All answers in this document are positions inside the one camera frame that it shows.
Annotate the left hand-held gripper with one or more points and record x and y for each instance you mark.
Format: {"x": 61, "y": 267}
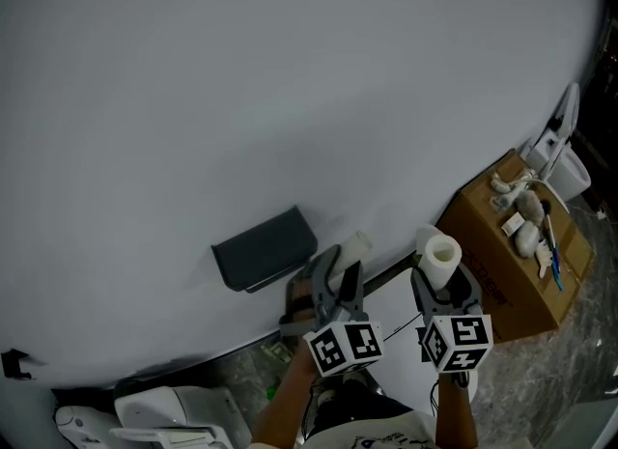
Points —
{"x": 346, "y": 343}

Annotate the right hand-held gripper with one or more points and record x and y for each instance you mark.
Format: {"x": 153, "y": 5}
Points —
{"x": 456, "y": 343}

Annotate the new white toilet paper roll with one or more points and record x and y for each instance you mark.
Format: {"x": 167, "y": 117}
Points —
{"x": 440, "y": 259}

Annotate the old toilet paper roll tube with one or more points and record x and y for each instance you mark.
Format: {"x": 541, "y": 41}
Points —
{"x": 355, "y": 248}

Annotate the dark grey toilet paper holder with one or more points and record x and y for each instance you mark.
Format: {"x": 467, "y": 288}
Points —
{"x": 263, "y": 250}

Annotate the person's right forearm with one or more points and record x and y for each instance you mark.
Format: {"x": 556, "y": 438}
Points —
{"x": 454, "y": 413}

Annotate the person's left forearm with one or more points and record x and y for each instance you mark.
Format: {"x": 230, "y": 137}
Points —
{"x": 285, "y": 403}

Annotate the white toilet with raised lid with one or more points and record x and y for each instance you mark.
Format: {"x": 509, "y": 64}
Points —
{"x": 565, "y": 157}

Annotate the white toilet with control panel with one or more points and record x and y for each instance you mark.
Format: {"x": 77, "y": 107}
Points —
{"x": 159, "y": 418}

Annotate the grey rack with brown contents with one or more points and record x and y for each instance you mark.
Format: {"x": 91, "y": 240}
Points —
{"x": 299, "y": 300}

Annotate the brown cardboard box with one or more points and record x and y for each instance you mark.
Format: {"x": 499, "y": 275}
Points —
{"x": 512, "y": 273}

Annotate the small white box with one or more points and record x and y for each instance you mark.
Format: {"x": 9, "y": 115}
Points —
{"x": 513, "y": 224}

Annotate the blue pen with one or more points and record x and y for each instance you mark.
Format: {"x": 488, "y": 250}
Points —
{"x": 556, "y": 268}

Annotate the grey fluffy duster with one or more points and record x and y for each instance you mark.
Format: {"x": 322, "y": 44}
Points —
{"x": 530, "y": 206}

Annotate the person's black shorts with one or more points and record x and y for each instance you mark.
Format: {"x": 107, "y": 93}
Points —
{"x": 359, "y": 401}

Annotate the small green object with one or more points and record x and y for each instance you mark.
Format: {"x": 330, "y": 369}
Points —
{"x": 270, "y": 392}

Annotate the person's white printed shirt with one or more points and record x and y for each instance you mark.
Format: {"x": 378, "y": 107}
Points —
{"x": 386, "y": 435}

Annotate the black wall bracket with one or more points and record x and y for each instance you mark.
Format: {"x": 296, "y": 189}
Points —
{"x": 14, "y": 364}

